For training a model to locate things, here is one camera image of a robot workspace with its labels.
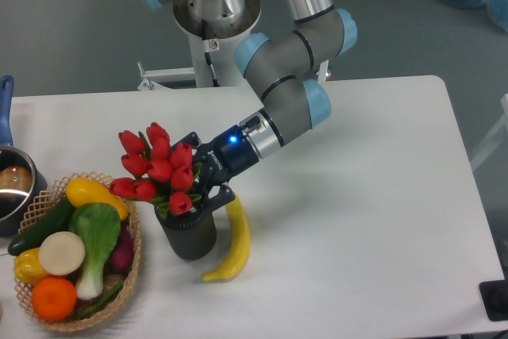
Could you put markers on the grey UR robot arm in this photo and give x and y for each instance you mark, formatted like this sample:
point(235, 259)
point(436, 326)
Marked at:
point(288, 114)

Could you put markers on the blue handled saucepan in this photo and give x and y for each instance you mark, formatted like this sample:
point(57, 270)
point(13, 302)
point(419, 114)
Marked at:
point(21, 181)

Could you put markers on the red tulip bouquet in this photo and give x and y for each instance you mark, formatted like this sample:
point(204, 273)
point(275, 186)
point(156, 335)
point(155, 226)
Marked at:
point(164, 176)

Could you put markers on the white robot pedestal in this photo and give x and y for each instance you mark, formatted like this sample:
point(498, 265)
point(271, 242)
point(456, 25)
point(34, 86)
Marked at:
point(225, 51)

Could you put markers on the black device at table edge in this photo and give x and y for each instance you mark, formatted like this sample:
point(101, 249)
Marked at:
point(494, 296)

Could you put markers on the orange fruit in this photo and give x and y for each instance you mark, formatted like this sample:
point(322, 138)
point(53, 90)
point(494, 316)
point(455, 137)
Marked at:
point(54, 298)

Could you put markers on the white frame at right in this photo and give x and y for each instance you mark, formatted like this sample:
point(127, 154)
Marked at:
point(491, 140)

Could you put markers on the dark green cucumber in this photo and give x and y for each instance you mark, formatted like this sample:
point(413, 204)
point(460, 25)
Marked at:
point(54, 221)

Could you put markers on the yellow banana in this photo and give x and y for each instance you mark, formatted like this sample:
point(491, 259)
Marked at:
point(239, 251)

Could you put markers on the white round radish slice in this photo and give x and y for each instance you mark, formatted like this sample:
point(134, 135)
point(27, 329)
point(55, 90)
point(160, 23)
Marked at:
point(61, 253)

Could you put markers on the yellow bell pepper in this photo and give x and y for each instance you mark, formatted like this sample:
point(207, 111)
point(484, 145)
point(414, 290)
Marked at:
point(27, 267)

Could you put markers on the dark grey ribbed vase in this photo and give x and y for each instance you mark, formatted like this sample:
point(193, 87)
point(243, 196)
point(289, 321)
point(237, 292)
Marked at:
point(191, 236)

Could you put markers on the yellow squash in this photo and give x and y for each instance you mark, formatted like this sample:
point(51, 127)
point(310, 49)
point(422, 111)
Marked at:
point(81, 191)

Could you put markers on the woven wicker basket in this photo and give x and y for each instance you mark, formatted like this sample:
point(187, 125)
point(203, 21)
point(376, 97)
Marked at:
point(41, 205)

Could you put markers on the green bok choy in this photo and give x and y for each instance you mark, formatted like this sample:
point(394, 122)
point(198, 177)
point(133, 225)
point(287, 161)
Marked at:
point(98, 225)

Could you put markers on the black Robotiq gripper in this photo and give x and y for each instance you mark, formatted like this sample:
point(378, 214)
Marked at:
point(226, 156)

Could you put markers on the green bean pod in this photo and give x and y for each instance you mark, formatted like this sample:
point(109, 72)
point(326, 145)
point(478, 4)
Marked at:
point(100, 304)

